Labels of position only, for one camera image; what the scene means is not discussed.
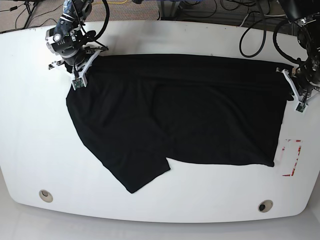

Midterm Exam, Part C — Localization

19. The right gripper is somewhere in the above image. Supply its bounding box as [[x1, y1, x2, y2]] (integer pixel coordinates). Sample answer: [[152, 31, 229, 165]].
[[48, 47, 109, 80]]

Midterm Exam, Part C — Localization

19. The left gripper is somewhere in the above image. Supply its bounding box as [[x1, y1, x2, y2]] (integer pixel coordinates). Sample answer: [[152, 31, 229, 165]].
[[276, 67, 320, 105]]

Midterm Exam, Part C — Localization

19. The black t-shirt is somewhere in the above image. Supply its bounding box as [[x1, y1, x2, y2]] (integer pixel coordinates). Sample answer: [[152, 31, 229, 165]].
[[66, 54, 292, 193]]

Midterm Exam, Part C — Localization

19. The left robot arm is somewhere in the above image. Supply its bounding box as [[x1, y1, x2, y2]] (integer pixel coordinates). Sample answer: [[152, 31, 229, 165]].
[[272, 0, 320, 104]]

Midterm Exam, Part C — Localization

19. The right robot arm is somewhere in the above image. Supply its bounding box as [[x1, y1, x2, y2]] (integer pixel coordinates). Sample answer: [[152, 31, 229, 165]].
[[45, 0, 110, 79]]

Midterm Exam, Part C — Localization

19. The red tape rectangle marking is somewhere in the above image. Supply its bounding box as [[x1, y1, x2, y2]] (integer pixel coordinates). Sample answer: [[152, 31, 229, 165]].
[[280, 139, 303, 177]]

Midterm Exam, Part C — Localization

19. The black tripod stand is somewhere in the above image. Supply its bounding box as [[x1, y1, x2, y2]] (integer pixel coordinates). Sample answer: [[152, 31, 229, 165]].
[[14, 0, 41, 30]]

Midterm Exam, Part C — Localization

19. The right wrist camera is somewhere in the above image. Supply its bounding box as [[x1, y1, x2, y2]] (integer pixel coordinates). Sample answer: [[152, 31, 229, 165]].
[[71, 77, 87, 91]]

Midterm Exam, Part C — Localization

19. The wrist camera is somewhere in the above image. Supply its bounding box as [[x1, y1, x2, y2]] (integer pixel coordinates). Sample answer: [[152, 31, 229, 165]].
[[293, 101, 308, 114], [71, 77, 87, 91]]

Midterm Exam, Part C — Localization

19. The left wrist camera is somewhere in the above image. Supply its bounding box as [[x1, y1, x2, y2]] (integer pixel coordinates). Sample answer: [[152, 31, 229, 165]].
[[293, 101, 308, 114]]

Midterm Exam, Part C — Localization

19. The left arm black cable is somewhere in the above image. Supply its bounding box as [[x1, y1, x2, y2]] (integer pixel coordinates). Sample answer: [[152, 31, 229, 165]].
[[239, 0, 308, 68]]

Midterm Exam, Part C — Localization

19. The yellow cable on floor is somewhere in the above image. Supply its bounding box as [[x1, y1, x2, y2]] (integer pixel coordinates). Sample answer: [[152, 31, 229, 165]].
[[97, 0, 128, 6]]

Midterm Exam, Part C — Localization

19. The white cable on floor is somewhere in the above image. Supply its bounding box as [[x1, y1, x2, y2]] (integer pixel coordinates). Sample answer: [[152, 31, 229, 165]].
[[240, 11, 288, 27]]

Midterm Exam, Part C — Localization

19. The right table cable grommet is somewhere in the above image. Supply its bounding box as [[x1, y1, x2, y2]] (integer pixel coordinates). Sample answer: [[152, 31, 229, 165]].
[[258, 199, 273, 213]]

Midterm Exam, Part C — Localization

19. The table cable grommet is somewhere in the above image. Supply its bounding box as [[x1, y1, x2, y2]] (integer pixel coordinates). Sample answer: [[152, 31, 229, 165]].
[[258, 199, 273, 213], [39, 190, 53, 203]]

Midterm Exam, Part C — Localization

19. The left table cable grommet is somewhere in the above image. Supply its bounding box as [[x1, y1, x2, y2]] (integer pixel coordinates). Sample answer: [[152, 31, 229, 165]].
[[39, 190, 53, 203]]

